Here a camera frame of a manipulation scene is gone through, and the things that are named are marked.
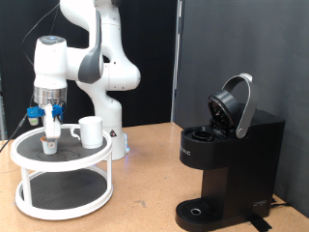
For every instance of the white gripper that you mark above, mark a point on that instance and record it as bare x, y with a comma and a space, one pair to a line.
51, 125

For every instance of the coffee pod with orange lid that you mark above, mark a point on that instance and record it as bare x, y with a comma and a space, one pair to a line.
50, 147

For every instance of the white two-tier turntable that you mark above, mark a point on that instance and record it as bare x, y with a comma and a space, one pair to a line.
61, 154

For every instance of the white mug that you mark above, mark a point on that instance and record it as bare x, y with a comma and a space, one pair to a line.
91, 133

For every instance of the black Keurig coffee machine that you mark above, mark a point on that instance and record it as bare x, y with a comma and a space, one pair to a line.
244, 154

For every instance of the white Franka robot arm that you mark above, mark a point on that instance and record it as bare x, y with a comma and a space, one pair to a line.
109, 71

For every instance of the black curtain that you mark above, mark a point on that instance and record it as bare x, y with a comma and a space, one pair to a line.
154, 80

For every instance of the grey metal pole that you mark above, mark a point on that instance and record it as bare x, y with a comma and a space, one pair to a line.
176, 64

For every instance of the black tape strip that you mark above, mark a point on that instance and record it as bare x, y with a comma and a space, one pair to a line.
259, 224

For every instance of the grey partition panel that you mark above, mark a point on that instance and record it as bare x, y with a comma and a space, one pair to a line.
257, 48

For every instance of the wrist camera on blue mount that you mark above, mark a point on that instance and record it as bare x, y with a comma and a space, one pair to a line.
33, 114

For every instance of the grey metal post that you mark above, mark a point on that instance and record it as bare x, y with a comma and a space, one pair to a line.
2, 109

